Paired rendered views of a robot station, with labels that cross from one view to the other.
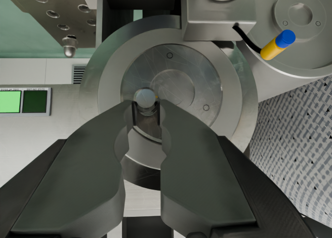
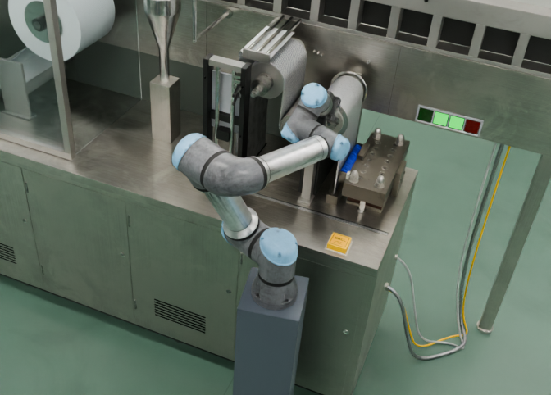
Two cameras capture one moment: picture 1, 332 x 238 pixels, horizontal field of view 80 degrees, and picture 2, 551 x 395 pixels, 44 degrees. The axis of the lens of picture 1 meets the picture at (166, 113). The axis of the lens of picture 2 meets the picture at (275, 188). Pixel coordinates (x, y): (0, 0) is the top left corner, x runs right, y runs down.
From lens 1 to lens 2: 2.27 m
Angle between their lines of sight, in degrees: 32
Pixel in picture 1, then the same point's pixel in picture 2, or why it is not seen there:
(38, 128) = (426, 99)
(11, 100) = (439, 119)
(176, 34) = not seen: hidden behind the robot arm
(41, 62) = not seen: outside the picture
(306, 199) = (293, 67)
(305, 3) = not seen: hidden behind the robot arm
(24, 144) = (436, 92)
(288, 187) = (296, 66)
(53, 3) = (384, 158)
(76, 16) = (380, 152)
